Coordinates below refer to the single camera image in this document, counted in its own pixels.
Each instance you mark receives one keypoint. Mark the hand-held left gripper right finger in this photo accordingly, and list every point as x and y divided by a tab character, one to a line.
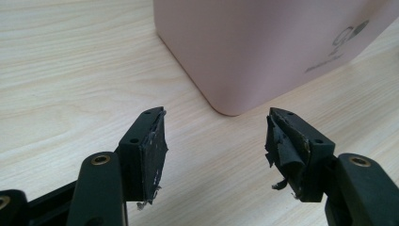
301	150

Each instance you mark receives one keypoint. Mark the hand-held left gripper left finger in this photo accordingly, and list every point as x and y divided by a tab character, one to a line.
142	157

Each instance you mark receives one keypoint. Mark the pink storage box with lid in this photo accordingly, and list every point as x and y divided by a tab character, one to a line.
251	47

